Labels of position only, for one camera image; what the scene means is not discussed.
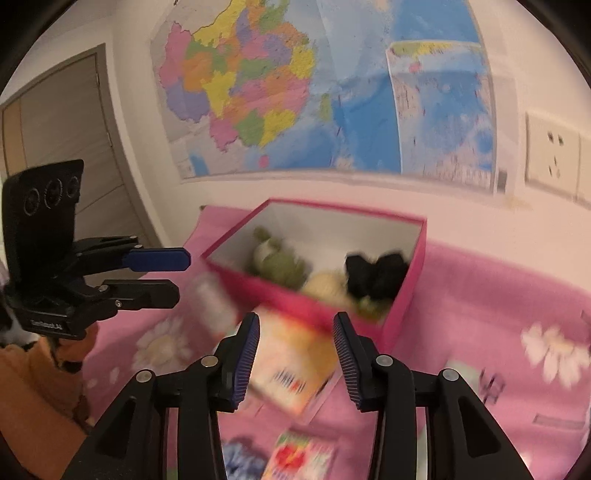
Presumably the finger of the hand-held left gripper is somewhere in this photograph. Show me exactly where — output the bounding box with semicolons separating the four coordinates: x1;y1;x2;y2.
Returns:
99;278;181;311
74;235;191;278

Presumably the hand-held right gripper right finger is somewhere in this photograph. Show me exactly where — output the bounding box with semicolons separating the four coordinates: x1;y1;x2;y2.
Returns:
332;311;536;480

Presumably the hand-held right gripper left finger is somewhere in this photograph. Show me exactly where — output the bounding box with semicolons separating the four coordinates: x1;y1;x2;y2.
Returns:
62;311;262;480

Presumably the pink cardboard box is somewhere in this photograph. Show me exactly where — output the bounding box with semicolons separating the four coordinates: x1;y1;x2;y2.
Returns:
202;198;428;354

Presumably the beige fluffy scrunchie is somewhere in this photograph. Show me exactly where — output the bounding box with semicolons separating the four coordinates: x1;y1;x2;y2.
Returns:
300;270;356;305

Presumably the black scrunchie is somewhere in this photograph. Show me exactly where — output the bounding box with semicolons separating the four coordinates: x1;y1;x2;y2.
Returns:
344;251;411;301

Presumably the blue gingham scrunchie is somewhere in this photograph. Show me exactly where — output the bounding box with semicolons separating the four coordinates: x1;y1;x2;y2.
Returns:
222;438;273;480

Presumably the green plush toy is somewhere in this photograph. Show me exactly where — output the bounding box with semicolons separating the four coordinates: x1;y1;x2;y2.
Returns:
252;226;312;289

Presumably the person's left forearm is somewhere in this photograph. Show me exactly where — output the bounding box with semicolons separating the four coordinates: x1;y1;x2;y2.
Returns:
0;323;100;467

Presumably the large pastel tissue pack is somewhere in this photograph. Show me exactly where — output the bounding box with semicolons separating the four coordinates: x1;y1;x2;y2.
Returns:
249;307;345;416

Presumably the white pump bottle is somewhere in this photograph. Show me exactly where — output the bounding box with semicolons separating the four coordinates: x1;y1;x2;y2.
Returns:
191;272;241;335

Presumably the grey door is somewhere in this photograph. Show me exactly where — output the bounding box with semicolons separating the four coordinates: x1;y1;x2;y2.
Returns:
0;43;162;259

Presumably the colourful printed packet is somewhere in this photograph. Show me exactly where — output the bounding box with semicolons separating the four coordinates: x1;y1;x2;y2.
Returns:
261;431;338;480

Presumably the pink printed blanket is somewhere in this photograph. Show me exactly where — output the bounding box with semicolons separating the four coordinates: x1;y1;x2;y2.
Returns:
81;205;591;480

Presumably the colourful wall map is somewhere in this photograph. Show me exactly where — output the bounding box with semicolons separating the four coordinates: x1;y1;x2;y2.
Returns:
150;0;509;195

